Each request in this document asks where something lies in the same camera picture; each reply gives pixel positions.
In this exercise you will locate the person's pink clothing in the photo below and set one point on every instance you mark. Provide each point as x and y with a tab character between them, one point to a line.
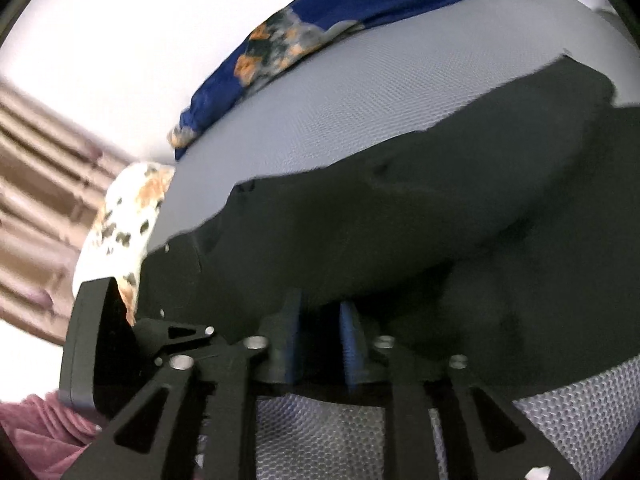
35	430

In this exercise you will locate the brown curtain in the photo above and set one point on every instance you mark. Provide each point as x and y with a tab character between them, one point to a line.
40	185

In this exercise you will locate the grey mesh mat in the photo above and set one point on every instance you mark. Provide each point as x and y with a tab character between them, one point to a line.
350	110

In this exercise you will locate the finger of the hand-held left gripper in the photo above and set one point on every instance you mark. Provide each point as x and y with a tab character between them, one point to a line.
165	332

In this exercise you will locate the black pants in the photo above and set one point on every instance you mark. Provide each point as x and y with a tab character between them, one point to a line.
400	210

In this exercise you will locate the white floral cloth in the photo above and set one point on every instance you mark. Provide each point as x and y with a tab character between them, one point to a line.
125	220

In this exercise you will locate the blue floral blanket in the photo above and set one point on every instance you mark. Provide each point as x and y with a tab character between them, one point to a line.
375	0

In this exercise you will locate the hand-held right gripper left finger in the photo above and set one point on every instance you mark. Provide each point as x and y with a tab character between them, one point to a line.
292	340

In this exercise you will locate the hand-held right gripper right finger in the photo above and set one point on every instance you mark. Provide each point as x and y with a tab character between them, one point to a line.
350	345

